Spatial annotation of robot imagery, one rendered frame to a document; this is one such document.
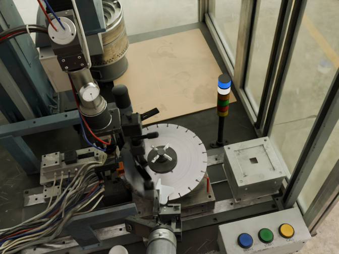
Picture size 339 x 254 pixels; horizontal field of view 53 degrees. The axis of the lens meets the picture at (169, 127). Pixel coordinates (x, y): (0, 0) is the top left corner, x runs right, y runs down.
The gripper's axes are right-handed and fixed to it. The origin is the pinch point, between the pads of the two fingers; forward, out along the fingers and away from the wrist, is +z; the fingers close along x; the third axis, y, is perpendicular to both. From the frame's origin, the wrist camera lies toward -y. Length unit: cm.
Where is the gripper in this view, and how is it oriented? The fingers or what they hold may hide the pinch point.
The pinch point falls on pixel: (159, 199)
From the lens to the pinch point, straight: 112.2
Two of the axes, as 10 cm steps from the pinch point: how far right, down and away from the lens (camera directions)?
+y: 10.0, -0.5, -0.6
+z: 0.3, -3.3, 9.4
